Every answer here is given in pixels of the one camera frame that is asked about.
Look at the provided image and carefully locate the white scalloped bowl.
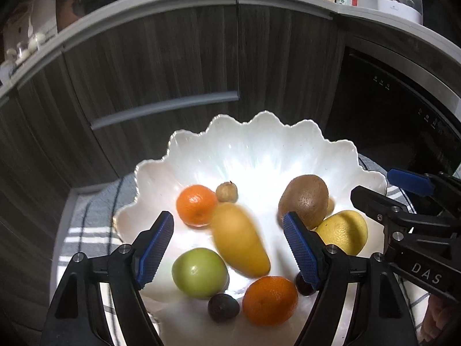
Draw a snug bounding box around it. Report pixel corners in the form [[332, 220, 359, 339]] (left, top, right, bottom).
[[113, 112, 388, 346]]

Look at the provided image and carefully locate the yellow mango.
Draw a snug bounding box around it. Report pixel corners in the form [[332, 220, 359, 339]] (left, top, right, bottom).
[[211, 202, 271, 278]]

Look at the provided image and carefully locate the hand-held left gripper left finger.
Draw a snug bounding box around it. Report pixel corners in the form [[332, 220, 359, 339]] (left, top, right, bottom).
[[39, 211, 175, 346]]

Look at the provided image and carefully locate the small brown longan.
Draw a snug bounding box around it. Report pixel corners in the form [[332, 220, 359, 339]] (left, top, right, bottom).
[[216, 182, 239, 203]]

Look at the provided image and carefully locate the white teapot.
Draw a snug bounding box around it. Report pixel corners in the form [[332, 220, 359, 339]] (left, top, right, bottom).
[[28, 32, 47, 51]]

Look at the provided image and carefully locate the brown kiwi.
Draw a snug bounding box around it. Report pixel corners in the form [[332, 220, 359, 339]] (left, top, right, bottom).
[[278, 174, 330, 229]]

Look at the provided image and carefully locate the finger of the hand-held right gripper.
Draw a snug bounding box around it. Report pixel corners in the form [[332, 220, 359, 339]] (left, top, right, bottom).
[[350, 185, 418, 226], [387, 168, 461, 202]]

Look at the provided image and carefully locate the yellow lemon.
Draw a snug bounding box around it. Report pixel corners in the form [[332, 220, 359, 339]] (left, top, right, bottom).
[[314, 210, 369, 256]]

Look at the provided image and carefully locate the orange tangerine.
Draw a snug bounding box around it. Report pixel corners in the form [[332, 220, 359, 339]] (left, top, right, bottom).
[[176, 185, 219, 227], [242, 276, 299, 327]]

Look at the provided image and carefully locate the grey drawer handle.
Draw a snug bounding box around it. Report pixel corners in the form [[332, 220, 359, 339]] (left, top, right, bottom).
[[90, 91, 239, 130]]

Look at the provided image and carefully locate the black built-in dishwasher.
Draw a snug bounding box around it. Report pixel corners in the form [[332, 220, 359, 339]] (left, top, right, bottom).
[[324, 36, 461, 188]]

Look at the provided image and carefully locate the white round pot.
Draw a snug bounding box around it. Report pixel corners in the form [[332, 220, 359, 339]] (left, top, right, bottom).
[[377, 0, 423, 25]]

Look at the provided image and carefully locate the white checked cloth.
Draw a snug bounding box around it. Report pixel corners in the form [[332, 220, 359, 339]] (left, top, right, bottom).
[[58, 153, 438, 346]]

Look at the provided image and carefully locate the dark wood kitchen cabinet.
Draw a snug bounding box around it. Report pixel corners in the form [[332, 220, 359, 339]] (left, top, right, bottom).
[[0, 0, 346, 346]]

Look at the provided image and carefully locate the green apple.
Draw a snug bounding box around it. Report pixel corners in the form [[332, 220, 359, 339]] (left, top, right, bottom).
[[171, 248, 229, 299]]

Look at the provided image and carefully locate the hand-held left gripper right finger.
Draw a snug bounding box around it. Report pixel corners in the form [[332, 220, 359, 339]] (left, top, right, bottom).
[[282, 212, 420, 346]]

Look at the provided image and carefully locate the dark purple plum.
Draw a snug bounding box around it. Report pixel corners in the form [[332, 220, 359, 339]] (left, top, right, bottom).
[[207, 293, 240, 323], [295, 272, 318, 297]]

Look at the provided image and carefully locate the person's right hand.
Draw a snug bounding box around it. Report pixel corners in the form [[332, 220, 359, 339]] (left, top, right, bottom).
[[423, 294, 461, 343]]

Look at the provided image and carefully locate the wooden chopping board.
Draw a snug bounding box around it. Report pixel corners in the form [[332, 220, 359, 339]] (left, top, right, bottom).
[[56, 0, 89, 33]]

